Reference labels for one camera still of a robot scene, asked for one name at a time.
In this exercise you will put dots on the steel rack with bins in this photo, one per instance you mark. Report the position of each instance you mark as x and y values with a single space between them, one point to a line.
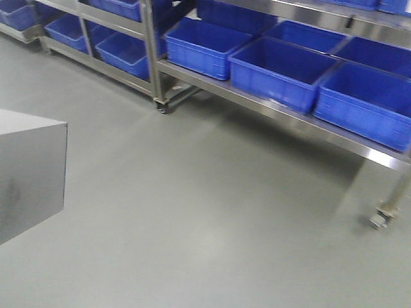
337 70

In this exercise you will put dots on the gray square base block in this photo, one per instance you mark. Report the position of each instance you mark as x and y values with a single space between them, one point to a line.
33 171

